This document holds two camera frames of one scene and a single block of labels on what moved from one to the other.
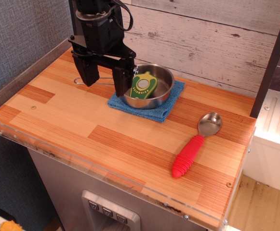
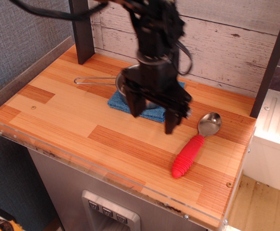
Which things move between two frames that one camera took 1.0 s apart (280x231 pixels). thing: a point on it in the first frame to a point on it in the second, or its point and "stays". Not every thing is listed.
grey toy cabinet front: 65,185 stays
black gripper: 104,42 to 155,78
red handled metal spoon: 209,123 stays
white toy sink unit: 269,159 stays
